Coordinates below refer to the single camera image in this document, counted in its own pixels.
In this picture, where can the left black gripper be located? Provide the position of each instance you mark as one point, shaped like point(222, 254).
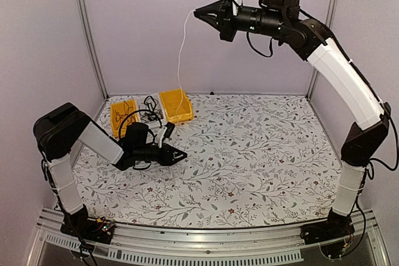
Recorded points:
point(167, 161)

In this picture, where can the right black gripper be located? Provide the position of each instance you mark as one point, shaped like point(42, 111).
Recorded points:
point(222, 21)

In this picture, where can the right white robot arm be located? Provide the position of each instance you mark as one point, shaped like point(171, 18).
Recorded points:
point(316, 44)

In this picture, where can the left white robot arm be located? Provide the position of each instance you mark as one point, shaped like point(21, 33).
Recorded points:
point(59, 130)

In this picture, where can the right yellow plastic bin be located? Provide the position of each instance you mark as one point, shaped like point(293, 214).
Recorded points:
point(177, 106)

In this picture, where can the yellow plastic bin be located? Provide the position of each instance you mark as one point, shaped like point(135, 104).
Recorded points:
point(177, 106)
point(118, 112)

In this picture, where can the white translucent plastic bin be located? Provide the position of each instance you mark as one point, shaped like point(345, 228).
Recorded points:
point(151, 111)

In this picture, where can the left yellow plastic bin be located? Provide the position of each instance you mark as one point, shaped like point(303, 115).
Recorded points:
point(118, 112)

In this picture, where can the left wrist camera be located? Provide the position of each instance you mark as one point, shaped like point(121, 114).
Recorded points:
point(164, 133)

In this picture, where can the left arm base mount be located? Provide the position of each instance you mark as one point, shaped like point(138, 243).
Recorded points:
point(80, 225)

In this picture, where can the right aluminium frame post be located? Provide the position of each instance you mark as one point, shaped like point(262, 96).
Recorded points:
point(314, 58)

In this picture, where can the front aluminium rail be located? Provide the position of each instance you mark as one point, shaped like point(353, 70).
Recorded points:
point(144, 245)

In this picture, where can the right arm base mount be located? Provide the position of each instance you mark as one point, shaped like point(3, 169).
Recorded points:
point(337, 229)

